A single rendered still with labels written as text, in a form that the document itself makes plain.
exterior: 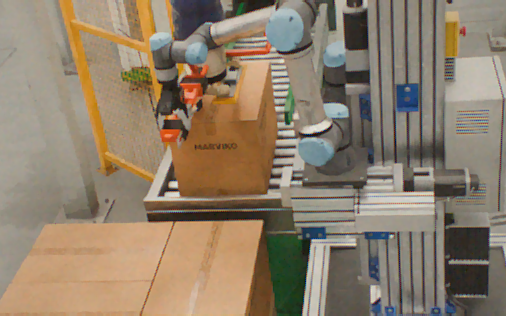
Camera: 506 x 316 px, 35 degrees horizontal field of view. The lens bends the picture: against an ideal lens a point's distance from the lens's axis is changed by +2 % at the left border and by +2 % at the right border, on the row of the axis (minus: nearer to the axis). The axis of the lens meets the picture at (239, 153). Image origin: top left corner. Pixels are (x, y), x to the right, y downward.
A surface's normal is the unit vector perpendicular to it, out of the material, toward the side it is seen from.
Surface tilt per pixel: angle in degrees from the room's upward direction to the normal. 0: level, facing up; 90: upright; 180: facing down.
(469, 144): 90
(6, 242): 0
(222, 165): 90
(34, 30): 88
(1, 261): 0
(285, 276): 0
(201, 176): 90
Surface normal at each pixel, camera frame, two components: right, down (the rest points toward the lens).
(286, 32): -0.42, 0.39
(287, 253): -0.12, -0.85
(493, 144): -0.15, 0.52
